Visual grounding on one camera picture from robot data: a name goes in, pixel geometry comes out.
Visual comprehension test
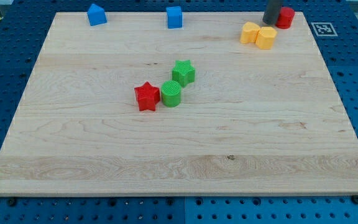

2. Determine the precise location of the red cylinder block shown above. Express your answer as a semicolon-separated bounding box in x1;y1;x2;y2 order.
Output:
275;7;295;29

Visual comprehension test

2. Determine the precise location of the blue cube block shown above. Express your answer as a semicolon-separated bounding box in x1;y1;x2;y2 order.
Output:
166;6;183;29

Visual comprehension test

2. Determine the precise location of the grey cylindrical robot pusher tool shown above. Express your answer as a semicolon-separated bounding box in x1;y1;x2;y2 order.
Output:
262;0;284;25

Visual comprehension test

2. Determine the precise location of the yellow hexagon block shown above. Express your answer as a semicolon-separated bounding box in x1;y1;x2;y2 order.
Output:
255;27;277;50

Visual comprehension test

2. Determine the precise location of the white fiducial marker tag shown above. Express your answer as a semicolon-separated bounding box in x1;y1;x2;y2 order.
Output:
311;22;337;37

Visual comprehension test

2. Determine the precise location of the blue pentagon block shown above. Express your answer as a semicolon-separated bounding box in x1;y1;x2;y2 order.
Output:
87;3;107;26

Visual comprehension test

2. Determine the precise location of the yellow heart block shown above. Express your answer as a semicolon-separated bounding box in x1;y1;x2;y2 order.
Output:
240;22;260;44

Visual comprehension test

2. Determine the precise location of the red star block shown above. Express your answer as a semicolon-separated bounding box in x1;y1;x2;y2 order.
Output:
134;82;160;111

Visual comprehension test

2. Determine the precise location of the green cylinder block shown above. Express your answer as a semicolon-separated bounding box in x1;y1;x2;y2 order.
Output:
161;80;181;107

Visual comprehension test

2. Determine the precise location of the green star block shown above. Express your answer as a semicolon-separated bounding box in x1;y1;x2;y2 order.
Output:
172;60;196;87

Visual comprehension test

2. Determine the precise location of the light wooden board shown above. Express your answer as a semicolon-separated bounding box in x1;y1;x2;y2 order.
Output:
0;12;358;197

